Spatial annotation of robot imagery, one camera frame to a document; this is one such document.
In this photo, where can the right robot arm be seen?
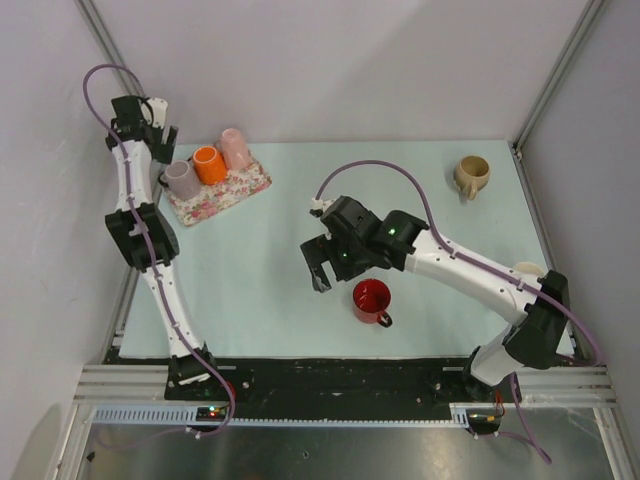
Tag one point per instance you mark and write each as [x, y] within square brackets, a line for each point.
[533, 306]

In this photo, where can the dark green mug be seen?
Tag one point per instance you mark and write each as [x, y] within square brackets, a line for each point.
[530, 268]

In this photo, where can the left controller board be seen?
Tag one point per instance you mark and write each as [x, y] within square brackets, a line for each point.
[211, 413]

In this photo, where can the controller board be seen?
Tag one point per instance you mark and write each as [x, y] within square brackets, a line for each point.
[483, 422]
[211, 413]

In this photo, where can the pink mug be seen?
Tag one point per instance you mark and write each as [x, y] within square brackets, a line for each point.
[234, 150]

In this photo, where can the aluminium frame rail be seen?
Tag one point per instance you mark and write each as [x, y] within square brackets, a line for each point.
[560, 386]

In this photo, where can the lilac mug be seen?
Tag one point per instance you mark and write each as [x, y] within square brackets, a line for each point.
[180, 178]

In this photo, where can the left corner aluminium post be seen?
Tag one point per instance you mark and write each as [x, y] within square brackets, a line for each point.
[114, 63]

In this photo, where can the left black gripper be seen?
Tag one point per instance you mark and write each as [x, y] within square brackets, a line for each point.
[163, 153]

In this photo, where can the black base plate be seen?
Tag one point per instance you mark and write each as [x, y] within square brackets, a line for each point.
[315, 389]

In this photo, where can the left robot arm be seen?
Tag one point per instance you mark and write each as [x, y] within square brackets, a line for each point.
[149, 245]

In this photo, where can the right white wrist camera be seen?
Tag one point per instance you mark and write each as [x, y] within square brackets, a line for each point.
[318, 206]

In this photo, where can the right corner aluminium post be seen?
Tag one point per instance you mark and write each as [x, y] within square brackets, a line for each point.
[585, 25]

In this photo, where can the floral tray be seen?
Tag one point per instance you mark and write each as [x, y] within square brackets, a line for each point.
[213, 199]

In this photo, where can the orange mug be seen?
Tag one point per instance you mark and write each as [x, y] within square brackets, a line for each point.
[209, 165]

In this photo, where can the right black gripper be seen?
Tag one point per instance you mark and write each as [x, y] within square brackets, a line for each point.
[321, 249]

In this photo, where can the corner aluminium post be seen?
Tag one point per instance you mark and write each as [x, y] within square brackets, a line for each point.
[114, 63]
[585, 25]

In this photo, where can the beige mug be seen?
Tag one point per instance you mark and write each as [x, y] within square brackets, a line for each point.
[471, 175]

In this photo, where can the red mug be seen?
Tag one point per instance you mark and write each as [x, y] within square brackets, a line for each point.
[371, 299]

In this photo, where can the right controller board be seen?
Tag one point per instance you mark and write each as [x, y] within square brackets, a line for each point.
[483, 422]

